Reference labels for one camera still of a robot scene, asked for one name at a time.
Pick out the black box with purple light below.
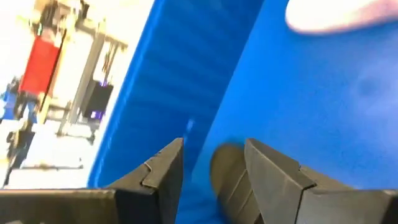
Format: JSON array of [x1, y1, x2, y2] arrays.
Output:
[[82, 79, 114, 121]]

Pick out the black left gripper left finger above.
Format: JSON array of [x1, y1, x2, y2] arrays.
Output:
[[0, 138, 185, 224]]

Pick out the grey metal stand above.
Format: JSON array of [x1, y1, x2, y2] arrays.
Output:
[[55, 20, 129, 138]]

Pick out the pink slide sandal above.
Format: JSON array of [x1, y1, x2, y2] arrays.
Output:
[[284, 0, 398, 35]]

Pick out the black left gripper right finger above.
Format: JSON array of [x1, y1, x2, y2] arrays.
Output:
[[244, 138, 398, 224]]

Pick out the red panel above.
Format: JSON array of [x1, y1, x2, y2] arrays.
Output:
[[18, 35, 62, 96]]

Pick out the blue plastic bin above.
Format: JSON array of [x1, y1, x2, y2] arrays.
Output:
[[86, 0, 398, 224]]

